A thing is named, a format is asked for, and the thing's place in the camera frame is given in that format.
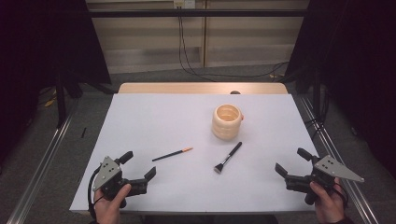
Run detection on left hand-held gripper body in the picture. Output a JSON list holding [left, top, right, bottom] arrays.
[[92, 155, 148, 209]]

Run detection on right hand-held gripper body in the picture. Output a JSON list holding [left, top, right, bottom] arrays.
[[284, 154, 365, 206]]

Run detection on black pencil with orange end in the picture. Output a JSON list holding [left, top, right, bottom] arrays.
[[151, 147, 194, 162]]

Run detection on black makeup brush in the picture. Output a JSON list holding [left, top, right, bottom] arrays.
[[213, 141, 243, 175]]

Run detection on cream ribbed cup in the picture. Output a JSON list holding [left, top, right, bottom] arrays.
[[211, 104, 245, 141]]

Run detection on person's left hand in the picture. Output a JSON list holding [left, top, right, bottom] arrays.
[[93, 183, 133, 224]]

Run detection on person's right hand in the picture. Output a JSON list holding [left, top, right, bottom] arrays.
[[309, 176, 347, 224]]

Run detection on white table sheet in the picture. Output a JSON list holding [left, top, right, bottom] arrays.
[[68, 92, 321, 215]]

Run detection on black metal stand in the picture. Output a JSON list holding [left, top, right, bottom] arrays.
[[312, 68, 322, 119], [54, 71, 68, 129]]

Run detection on yellow floor object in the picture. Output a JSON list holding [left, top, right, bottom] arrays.
[[44, 90, 59, 108]]

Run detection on black curtain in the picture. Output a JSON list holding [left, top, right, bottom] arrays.
[[284, 0, 396, 180], [0, 0, 112, 166]]

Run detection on black horizontal metal bar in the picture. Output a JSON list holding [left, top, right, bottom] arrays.
[[88, 8, 309, 19]]

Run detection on aluminium floor rail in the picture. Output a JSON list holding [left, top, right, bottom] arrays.
[[298, 94, 379, 224], [6, 102, 78, 224]]

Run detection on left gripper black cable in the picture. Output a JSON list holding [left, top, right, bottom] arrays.
[[87, 164, 106, 218]]

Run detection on black wall cable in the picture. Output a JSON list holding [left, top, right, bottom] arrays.
[[177, 16, 219, 82], [180, 16, 290, 79]]

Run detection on white wall outlet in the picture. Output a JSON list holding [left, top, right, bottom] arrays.
[[173, 0, 196, 9]]

